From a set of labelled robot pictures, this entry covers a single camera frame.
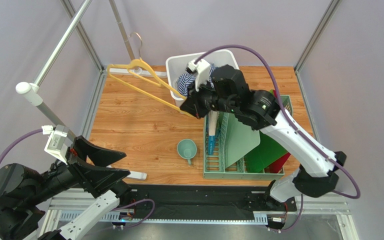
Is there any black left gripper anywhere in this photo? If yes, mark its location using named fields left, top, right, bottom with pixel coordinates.
left=27, top=134, right=131, bottom=203

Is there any blue white striped tank top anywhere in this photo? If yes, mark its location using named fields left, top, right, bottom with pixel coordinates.
left=175, top=63, right=220, bottom=97

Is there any yellow velvet hanger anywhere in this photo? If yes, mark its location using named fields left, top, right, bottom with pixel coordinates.
left=106, top=32, right=193, bottom=117

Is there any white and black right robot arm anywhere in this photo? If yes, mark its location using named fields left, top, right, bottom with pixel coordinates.
left=180, top=63, right=346, bottom=203

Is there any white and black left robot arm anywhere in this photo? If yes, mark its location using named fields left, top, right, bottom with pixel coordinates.
left=0, top=136, right=130, bottom=240

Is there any blue white small box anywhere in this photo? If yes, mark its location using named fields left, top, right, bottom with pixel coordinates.
left=207, top=111, right=219, bottom=155

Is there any white plastic tub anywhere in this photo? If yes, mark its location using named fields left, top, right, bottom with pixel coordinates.
left=165, top=49, right=240, bottom=92

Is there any teal plastic cup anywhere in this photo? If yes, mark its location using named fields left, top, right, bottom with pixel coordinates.
left=176, top=139, right=198, bottom=166

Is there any light green cutting board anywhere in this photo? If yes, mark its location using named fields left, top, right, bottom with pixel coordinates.
left=222, top=113, right=261, bottom=167

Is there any green plastic dish rack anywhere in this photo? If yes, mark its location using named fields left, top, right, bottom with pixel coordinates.
left=203, top=112, right=285, bottom=181

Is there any silver clothes rack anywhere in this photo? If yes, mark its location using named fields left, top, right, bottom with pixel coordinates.
left=15, top=0, right=148, bottom=181

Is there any red cutting board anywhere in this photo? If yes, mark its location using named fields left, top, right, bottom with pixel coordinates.
left=264, top=95, right=294, bottom=174

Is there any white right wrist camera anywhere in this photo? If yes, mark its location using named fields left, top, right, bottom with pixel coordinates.
left=186, top=59, right=212, bottom=92

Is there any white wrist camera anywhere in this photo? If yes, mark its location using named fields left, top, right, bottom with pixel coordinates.
left=186, top=59, right=212, bottom=92
left=41, top=124, right=69, bottom=165

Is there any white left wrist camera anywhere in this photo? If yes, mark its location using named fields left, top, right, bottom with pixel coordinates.
left=41, top=124, right=69, bottom=165

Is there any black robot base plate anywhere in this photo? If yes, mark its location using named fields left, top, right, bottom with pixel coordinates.
left=119, top=184, right=298, bottom=221

